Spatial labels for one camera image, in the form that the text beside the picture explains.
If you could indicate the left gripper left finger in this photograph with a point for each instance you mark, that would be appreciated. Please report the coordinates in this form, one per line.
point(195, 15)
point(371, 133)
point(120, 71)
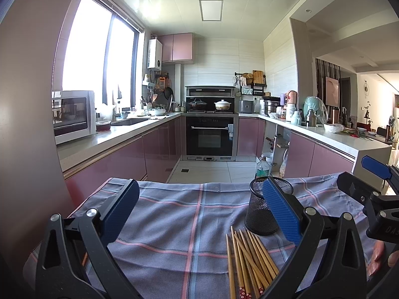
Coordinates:
point(74, 259)

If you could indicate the green glass bottle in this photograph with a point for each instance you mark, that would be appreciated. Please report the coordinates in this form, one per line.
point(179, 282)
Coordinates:
point(263, 167)

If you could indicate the black cooking pot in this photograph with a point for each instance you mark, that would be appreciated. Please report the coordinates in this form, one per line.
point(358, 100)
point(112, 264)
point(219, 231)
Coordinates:
point(197, 105)

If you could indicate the person's right hand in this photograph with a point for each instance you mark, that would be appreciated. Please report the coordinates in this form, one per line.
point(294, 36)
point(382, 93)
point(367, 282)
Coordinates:
point(376, 259)

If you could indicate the white ceramic pot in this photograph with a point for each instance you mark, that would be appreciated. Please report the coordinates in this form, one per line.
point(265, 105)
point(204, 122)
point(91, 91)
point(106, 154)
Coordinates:
point(222, 105)

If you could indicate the silver rice cooker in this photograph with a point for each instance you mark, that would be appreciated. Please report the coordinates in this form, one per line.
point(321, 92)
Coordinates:
point(247, 106)

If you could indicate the pink lower cabinets right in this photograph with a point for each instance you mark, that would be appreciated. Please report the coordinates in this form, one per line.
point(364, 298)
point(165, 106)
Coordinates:
point(290, 154)

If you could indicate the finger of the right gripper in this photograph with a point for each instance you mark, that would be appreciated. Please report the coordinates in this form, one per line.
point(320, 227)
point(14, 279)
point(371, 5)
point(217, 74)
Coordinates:
point(377, 168)
point(355, 188)

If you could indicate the pink lower cabinets left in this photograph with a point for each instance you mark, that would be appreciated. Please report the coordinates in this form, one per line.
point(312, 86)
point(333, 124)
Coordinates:
point(148, 150)

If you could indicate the ceiling light panel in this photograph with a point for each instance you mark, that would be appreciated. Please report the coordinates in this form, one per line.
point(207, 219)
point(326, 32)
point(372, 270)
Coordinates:
point(211, 10)

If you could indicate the built-in black oven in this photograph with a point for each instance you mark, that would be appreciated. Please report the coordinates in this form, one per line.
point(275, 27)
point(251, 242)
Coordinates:
point(210, 135)

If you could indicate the kitchen window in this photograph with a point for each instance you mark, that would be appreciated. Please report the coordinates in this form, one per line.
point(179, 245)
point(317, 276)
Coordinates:
point(101, 55)

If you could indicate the wall spice rack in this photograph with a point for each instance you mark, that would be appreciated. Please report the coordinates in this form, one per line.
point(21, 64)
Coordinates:
point(250, 83)

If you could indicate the black mesh utensil holder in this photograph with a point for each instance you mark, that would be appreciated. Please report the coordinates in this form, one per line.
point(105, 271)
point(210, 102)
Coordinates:
point(259, 219)

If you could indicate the steel stock pot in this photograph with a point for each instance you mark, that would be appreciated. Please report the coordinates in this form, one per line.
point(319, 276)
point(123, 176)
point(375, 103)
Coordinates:
point(271, 103)

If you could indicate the mint green fan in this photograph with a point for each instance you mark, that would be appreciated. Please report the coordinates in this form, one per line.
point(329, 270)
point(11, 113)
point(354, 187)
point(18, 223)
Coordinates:
point(318, 107)

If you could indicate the pink upper cabinet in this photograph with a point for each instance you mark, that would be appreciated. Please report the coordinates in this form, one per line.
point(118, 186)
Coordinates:
point(177, 48)

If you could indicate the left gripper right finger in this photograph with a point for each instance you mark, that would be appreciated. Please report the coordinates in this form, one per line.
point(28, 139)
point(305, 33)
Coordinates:
point(341, 272)

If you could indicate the white water heater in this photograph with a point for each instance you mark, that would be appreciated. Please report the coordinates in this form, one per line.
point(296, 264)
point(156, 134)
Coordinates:
point(154, 56)

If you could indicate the wooden chopstick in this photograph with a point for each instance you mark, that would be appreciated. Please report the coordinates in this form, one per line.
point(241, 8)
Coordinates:
point(270, 264)
point(242, 293)
point(258, 257)
point(249, 283)
point(230, 270)
point(257, 274)

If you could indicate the grey refrigerator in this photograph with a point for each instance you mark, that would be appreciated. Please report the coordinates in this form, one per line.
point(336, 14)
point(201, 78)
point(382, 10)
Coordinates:
point(32, 182)

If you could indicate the pink cabinets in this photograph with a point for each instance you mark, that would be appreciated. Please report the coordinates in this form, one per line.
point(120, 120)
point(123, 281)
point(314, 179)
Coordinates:
point(290, 154)
point(148, 150)

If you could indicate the white microwave oven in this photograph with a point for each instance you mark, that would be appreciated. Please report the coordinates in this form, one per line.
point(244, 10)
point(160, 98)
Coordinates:
point(73, 114)

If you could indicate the plaid grey tablecloth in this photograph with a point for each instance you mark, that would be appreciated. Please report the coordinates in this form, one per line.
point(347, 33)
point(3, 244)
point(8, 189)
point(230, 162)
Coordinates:
point(173, 243)

